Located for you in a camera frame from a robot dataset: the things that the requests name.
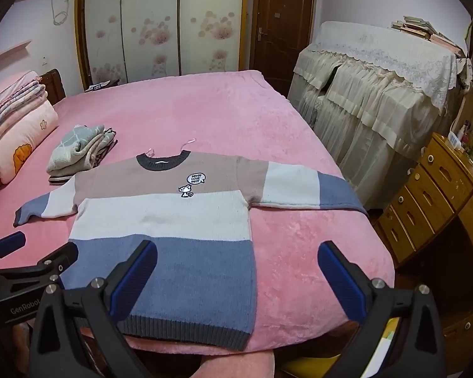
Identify dark brown wooden door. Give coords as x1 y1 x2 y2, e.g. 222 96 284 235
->
249 0 315 96

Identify stack of books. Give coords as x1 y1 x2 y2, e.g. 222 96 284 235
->
390 15 465 57

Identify wooden drawer desk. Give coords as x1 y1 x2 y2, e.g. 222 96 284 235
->
374 133 473 268

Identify folded grey knit clothes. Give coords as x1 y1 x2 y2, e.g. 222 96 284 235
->
47 125 118 185

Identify folded pink quilt stack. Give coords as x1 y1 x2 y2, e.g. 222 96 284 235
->
0 71 59 184

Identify floral sliding wardrobe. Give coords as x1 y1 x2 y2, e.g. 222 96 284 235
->
74 0 247 88

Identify cream lace covered furniture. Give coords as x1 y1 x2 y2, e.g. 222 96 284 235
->
288 21 473 209

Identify pink clothes hanger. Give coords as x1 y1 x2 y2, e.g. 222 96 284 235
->
144 137 196 158

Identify colour block knit sweater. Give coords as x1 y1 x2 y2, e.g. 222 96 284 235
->
14 151 362 351

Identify dark wooden headboard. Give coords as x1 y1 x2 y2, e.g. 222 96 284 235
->
40 68 66 105

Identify pink wall shelf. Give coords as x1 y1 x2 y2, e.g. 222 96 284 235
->
0 39 31 62

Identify yellow object under bed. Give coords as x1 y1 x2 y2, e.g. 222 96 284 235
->
277 317 400 377

